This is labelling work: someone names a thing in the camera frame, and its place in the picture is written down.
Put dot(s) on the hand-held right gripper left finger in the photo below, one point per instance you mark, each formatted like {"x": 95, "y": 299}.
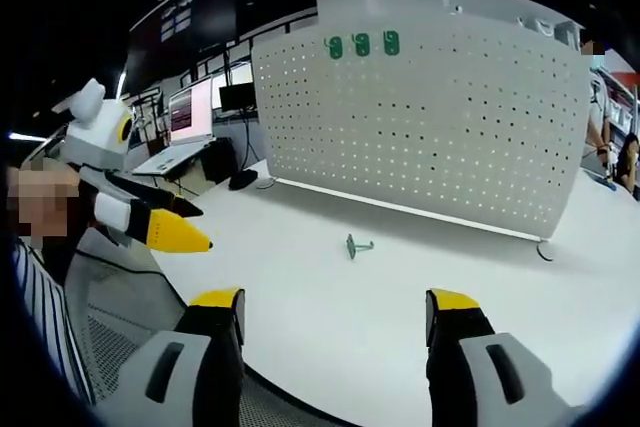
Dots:
{"x": 210, "y": 357}

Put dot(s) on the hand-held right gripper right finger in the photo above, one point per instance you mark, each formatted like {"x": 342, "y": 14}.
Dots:
{"x": 455, "y": 357}

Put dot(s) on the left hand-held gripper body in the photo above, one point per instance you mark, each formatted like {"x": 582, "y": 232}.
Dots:
{"x": 97, "y": 132}

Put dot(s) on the green metal hook assembly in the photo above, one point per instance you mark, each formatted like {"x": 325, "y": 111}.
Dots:
{"x": 392, "y": 43}
{"x": 336, "y": 47}
{"x": 354, "y": 246}
{"x": 360, "y": 45}

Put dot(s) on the white perforated mounting plate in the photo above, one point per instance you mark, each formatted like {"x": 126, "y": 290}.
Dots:
{"x": 425, "y": 122}

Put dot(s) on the white folding table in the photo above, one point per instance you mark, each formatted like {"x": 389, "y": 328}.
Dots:
{"x": 145, "y": 170}

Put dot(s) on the black box under table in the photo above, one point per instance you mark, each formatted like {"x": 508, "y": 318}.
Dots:
{"x": 219, "y": 162}

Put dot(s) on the black computer mouse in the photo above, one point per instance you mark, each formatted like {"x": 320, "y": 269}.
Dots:
{"x": 243, "y": 180}

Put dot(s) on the open white laptop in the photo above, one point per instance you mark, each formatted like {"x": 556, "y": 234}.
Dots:
{"x": 190, "y": 112}

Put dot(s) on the black desktop monitor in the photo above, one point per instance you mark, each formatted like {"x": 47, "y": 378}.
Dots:
{"x": 236, "y": 97}

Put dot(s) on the person's striped shirt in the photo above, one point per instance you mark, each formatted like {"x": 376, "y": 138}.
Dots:
{"x": 45, "y": 307}

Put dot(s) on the metal frame equipment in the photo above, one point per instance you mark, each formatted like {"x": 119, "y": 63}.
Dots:
{"x": 150, "y": 127}

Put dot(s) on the large dark wall screen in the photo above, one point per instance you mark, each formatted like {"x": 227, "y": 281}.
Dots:
{"x": 185, "y": 22}

